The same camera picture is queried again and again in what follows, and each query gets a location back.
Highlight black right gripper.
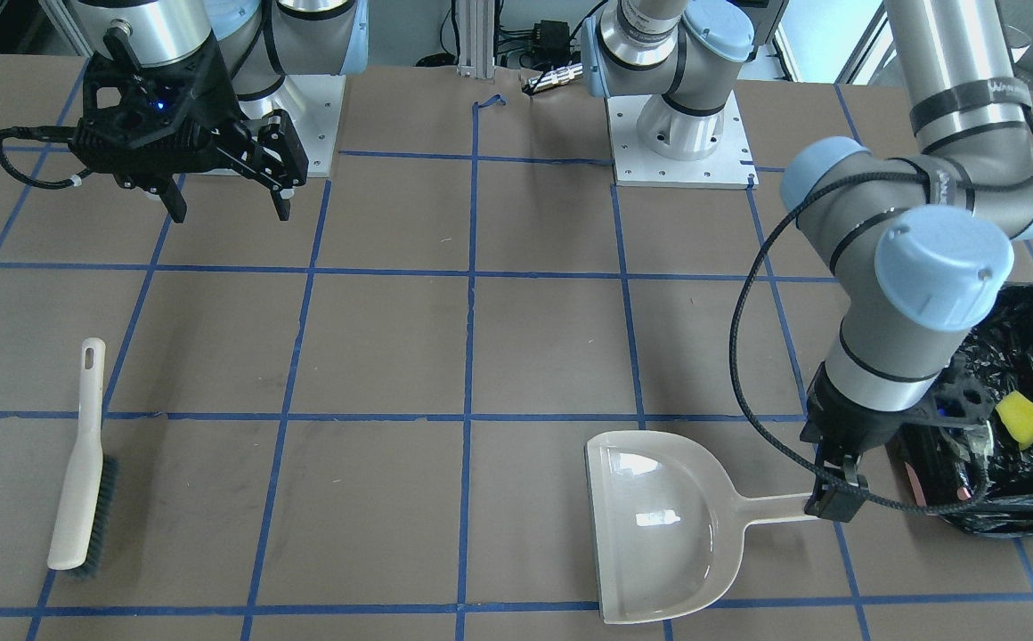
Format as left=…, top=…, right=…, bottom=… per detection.
left=69, top=36, right=309, bottom=223

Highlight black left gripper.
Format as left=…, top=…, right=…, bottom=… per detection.
left=800, top=368, right=927, bottom=523

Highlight beige plastic dustpan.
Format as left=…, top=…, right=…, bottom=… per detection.
left=585, top=429, right=809, bottom=624

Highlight beige hand brush black bristles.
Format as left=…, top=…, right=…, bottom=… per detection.
left=46, top=336, right=118, bottom=579

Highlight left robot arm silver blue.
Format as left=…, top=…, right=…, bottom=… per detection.
left=728, top=1, right=1033, bottom=523

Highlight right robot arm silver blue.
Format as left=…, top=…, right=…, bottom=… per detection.
left=69, top=1, right=369, bottom=223

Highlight black lined trash bin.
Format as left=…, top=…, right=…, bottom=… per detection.
left=889, top=283, right=1033, bottom=548

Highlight yellow sponge piece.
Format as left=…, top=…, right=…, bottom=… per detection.
left=996, top=390, right=1033, bottom=450

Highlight black box behind table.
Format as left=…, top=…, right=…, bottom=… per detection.
left=532, top=20, right=571, bottom=57

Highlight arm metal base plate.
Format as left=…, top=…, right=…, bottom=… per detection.
left=606, top=93, right=760, bottom=190
left=240, top=76, right=348, bottom=177

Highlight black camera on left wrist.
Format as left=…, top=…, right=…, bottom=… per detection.
left=924, top=352, right=994, bottom=432

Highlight aluminium frame post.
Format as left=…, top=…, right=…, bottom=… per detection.
left=451, top=1, right=500, bottom=81

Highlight metal cable connector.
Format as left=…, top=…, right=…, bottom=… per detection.
left=521, top=62, right=584, bottom=96

